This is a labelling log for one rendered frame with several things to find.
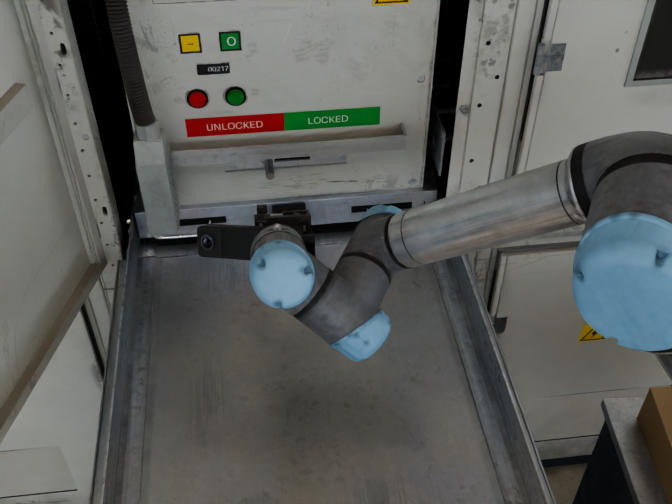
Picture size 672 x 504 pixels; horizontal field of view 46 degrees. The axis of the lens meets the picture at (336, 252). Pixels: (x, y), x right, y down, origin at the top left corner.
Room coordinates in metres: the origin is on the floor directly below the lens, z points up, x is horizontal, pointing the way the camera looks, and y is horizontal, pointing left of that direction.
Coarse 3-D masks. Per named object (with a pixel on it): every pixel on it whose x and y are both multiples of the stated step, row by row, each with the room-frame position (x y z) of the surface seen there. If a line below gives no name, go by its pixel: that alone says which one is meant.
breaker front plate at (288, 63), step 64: (128, 0) 1.08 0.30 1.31; (256, 0) 1.10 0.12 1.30; (320, 0) 1.11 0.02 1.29; (192, 64) 1.09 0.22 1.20; (256, 64) 1.10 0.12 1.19; (320, 64) 1.11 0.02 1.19; (384, 64) 1.12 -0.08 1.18; (320, 128) 1.11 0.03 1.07; (384, 128) 1.12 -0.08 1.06; (192, 192) 1.08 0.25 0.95; (256, 192) 1.10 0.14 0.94; (320, 192) 1.11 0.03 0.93
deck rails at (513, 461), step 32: (128, 256) 0.96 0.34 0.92; (128, 288) 0.91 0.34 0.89; (448, 288) 0.95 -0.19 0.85; (128, 320) 0.86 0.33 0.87; (480, 320) 0.83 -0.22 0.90; (128, 352) 0.81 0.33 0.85; (480, 352) 0.81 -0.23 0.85; (128, 384) 0.75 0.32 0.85; (480, 384) 0.75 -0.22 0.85; (128, 416) 0.69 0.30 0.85; (480, 416) 0.69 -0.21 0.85; (512, 416) 0.65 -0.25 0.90; (128, 448) 0.63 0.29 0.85; (512, 448) 0.63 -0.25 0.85; (128, 480) 0.58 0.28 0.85; (512, 480) 0.58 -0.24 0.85
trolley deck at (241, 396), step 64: (192, 256) 1.03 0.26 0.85; (320, 256) 1.03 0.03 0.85; (192, 320) 0.88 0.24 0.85; (256, 320) 0.88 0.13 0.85; (448, 320) 0.88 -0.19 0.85; (192, 384) 0.75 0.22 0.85; (256, 384) 0.75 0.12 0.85; (320, 384) 0.75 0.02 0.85; (384, 384) 0.75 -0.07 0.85; (448, 384) 0.75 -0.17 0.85; (512, 384) 0.75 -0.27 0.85; (192, 448) 0.64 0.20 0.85; (256, 448) 0.64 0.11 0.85; (320, 448) 0.64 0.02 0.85; (384, 448) 0.64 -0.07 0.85; (448, 448) 0.64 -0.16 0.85
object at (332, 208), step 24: (360, 192) 1.12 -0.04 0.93; (384, 192) 1.12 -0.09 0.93; (408, 192) 1.12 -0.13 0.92; (432, 192) 1.12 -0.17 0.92; (144, 216) 1.06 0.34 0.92; (192, 216) 1.07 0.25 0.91; (216, 216) 1.08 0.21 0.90; (240, 216) 1.08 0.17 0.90; (312, 216) 1.10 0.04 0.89; (336, 216) 1.10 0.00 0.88; (360, 216) 1.11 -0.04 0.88
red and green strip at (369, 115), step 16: (304, 112) 1.11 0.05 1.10; (320, 112) 1.11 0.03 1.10; (336, 112) 1.11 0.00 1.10; (352, 112) 1.12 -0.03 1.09; (368, 112) 1.12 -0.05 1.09; (192, 128) 1.09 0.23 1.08; (208, 128) 1.09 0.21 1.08; (224, 128) 1.09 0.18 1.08; (240, 128) 1.10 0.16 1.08; (256, 128) 1.10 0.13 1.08; (272, 128) 1.10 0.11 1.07; (288, 128) 1.10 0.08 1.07; (304, 128) 1.11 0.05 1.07
